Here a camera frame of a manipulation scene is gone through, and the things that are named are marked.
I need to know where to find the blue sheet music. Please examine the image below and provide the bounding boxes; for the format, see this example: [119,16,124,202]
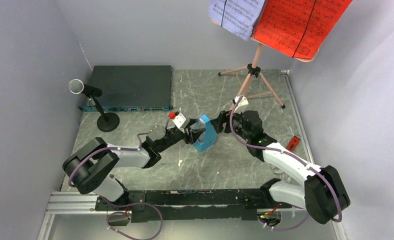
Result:
[208,0,266,41]

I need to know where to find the black microphone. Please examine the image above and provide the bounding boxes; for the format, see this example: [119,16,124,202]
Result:
[68,79,120,133]

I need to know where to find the black blue network switch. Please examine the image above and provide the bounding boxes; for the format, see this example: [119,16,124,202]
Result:
[87,65,173,112]

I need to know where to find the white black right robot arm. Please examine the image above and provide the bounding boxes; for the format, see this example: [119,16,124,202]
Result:
[211,110,351,224]

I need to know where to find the blue metronome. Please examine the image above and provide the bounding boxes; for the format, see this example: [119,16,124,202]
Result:
[191,114,217,152]

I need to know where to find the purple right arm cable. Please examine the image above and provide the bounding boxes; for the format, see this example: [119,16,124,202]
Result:
[229,97,344,232]

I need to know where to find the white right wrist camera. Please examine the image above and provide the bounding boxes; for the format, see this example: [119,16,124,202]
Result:
[232,95,249,114]

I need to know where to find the aluminium frame rail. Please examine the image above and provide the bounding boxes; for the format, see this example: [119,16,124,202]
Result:
[48,69,346,240]

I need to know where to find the pink tripod music stand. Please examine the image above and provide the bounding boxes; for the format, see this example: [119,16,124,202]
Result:
[211,18,320,110]

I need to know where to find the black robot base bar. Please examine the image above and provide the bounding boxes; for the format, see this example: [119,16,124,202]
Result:
[95,188,291,223]

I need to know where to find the red sheet music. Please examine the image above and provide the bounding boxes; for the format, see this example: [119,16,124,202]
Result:
[253,0,352,62]

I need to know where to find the red handled tool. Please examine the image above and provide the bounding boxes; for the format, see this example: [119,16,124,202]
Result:
[286,133,301,152]

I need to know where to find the clear plastic metronome cover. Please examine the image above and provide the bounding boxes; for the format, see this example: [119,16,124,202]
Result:
[190,115,207,147]

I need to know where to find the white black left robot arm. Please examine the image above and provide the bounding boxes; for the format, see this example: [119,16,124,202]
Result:
[62,126,205,210]

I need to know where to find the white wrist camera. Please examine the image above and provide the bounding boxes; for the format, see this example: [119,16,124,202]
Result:
[168,111,190,130]
[232,95,249,114]

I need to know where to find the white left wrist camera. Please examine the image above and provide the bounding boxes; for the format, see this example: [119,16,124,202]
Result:
[168,111,190,130]

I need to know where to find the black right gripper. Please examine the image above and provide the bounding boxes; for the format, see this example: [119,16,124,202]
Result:
[210,106,251,142]

